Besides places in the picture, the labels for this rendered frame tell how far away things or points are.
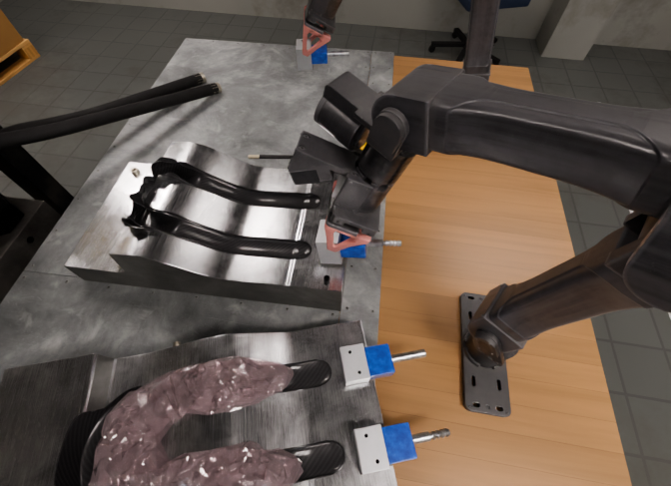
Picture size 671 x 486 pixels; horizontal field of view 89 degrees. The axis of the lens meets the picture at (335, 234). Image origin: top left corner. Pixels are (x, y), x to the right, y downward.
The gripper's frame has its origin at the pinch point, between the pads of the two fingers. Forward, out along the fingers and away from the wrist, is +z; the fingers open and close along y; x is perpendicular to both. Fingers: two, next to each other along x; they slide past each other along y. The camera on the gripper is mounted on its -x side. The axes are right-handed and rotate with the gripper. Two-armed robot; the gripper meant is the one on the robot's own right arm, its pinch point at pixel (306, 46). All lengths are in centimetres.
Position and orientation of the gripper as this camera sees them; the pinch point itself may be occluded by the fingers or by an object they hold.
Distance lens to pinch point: 96.7
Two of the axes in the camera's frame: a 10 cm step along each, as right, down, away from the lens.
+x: 8.8, 2.4, 4.1
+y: 0.2, 8.4, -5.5
